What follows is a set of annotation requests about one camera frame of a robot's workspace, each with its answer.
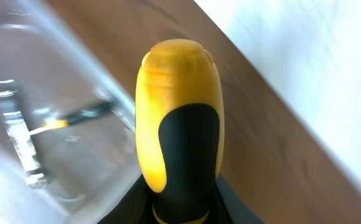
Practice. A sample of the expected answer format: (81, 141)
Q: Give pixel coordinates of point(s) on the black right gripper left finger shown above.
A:
(134, 208)

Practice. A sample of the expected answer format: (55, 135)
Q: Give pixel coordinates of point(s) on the small yellow black screwdriver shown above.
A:
(91, 112)

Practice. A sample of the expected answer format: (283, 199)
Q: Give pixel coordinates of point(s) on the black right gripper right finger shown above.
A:
(228, 208)

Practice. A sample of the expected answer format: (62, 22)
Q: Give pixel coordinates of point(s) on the silver offset ring wrench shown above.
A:
(16, 128)

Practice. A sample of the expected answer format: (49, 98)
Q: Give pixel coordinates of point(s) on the clear plastic container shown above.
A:
(89, 166)

